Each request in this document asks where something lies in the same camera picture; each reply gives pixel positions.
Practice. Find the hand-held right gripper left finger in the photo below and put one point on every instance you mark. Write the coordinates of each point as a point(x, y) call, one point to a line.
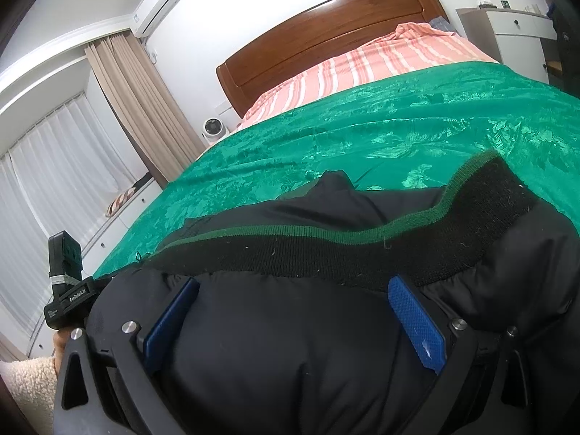
point(170, 321)

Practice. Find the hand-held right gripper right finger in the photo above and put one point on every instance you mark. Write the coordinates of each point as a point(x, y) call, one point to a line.
point(417, 321)

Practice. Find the black puffer jacket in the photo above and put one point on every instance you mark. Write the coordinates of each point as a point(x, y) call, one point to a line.
point(317, 326)

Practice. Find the person's left forearm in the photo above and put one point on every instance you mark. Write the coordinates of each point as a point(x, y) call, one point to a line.
point(27, 394)

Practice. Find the person's left hand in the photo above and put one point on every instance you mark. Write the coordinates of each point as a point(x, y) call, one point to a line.
point(60, 349)

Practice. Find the white window cabinet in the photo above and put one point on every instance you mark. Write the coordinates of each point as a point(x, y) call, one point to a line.
point(122, 231)

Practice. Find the white sheer curtain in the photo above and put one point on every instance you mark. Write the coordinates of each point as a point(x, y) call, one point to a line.
point(50, 199)

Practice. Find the striped cushion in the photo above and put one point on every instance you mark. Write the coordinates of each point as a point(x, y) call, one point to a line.
point(120, 202)

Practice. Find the small white fan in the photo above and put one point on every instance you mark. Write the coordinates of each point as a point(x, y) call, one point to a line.
point(211, 127)

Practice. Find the green blanket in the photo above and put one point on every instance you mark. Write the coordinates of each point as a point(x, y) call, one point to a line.
point(362, 127)

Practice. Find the beige curtain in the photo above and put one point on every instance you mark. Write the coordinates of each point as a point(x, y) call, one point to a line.
point(149, 113)

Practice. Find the pink striped bed sheet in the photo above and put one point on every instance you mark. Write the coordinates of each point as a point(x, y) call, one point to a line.
point(362, 68)

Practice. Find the grey pillow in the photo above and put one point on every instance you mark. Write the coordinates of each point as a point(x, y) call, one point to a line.
point(442, 23)

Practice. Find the white desk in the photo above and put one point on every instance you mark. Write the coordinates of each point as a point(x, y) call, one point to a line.
point(512, 36)

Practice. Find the wooden headboard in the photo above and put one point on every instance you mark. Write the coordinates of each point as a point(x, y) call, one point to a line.
point(317, 31)

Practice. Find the white air conditioner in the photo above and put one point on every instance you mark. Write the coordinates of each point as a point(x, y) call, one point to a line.
point(158, 2)

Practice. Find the dark desk item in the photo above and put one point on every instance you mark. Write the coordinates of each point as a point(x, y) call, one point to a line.
point(485, 3)

